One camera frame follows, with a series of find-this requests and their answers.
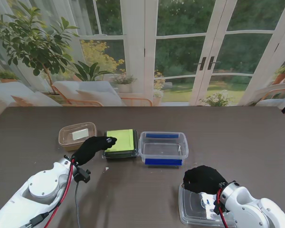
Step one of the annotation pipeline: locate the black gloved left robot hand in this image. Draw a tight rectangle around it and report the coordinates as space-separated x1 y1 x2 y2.
71 136 118 166

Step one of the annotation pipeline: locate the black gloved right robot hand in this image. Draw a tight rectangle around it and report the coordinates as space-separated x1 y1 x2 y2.
182 165 228 195

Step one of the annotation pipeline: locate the brown kraft paper container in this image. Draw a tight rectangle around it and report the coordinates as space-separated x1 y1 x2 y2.
58 122 98 152

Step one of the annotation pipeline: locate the clear lid with blue mark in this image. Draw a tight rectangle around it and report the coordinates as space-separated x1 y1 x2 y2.
178 184 237 226

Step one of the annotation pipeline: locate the black plastic tray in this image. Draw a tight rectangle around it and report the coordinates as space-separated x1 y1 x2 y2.
102 132 140 162

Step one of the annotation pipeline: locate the clear lid with green sheet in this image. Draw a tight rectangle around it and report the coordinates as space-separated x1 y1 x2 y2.
102 129 140 159

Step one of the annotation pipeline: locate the clear container with blue clips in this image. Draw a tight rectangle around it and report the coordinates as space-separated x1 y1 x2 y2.
138 131 190 168

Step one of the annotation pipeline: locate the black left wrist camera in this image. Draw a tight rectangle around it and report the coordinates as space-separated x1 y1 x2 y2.
73 167 91 184

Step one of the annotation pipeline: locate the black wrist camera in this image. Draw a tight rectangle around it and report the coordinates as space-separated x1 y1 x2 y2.
73 167 91 184
213 199 228 214

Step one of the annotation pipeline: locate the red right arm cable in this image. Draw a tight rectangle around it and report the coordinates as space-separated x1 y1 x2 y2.
216 189 228 228

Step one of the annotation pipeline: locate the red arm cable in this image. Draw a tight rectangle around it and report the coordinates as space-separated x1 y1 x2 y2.
44 158 76 228
216 189 228 228

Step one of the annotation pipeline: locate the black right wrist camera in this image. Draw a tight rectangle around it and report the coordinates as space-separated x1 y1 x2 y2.
213 199 228 214

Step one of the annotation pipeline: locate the red left arm cable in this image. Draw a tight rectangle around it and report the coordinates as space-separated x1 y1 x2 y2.
44 158 76 228

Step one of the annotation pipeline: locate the thin grey cable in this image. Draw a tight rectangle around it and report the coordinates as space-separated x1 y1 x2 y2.
75 181 83 228

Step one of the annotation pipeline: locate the grey left arm cable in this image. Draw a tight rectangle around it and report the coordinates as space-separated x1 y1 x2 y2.
20 212 50 228

